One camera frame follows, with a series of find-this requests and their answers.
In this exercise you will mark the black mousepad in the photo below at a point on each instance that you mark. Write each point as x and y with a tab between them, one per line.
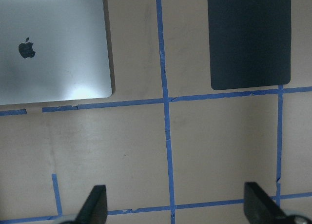
249	43

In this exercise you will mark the silver apple laptop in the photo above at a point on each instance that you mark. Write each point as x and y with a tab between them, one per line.
53	50

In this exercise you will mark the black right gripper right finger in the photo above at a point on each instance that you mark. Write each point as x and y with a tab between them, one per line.
259	208

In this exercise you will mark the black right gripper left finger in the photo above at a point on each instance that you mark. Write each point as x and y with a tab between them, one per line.
95	208

